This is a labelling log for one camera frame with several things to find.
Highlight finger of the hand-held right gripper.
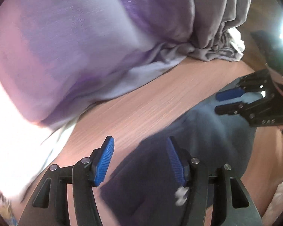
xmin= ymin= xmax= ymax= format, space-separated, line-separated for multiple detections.
xmin=216 ymin=69 xmax=274 ymax=101
xmin=215 ymin=91 xmax=283 ymax=127

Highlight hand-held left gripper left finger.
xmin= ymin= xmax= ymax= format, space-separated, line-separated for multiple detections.
xmin=19 ymin=136 xmax=115 ymax=226

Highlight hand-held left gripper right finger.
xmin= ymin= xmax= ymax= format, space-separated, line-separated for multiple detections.
xmin=166 ymin=137 xmax=266 ymax=226

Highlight black pants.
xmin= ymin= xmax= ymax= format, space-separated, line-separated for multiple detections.
xmin=100 ymin=78 xmax=270 ymax=226

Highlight white curtain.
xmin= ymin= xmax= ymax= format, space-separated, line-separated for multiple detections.
xmin=228 ymin=28 xmax=246 ymax=60

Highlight grey curtain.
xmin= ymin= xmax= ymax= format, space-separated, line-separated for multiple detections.
xmin=187 ymin=0 xmax=253 ymax=63

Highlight pale cloth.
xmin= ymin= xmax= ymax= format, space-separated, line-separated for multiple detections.
xmin=264 ymin=174 xmax=283 ymax=226

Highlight purple curtain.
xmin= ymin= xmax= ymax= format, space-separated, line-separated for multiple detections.
xmin=0 ymin=0 xmax=197 ymax=129

